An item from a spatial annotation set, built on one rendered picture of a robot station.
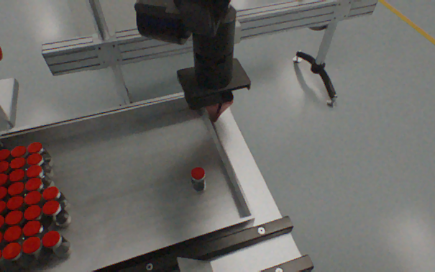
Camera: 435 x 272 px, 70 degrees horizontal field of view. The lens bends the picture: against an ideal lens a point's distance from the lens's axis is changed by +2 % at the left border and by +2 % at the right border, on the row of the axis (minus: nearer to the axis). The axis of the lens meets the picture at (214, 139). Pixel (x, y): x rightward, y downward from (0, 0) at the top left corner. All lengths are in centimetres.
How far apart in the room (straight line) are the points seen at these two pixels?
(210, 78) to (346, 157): 136
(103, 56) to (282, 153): 98
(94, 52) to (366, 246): 141
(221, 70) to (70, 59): 108
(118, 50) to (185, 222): 108
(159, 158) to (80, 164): 13
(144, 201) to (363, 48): 217
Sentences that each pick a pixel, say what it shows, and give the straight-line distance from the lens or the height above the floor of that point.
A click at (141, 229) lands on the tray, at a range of 47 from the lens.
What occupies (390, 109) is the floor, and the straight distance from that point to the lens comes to 207.
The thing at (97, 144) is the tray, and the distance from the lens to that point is 57.
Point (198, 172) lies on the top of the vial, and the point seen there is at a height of 93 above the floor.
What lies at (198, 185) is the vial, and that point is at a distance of 45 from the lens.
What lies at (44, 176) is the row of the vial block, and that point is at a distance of 52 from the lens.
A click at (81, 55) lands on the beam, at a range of 145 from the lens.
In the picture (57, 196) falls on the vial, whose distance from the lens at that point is 48.
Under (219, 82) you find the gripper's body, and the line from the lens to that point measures 45.
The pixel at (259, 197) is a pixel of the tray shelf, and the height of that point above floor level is 88.
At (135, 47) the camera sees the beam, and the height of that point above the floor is 50.
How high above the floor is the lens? 131
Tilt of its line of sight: 52 degrees down
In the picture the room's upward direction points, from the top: straight up
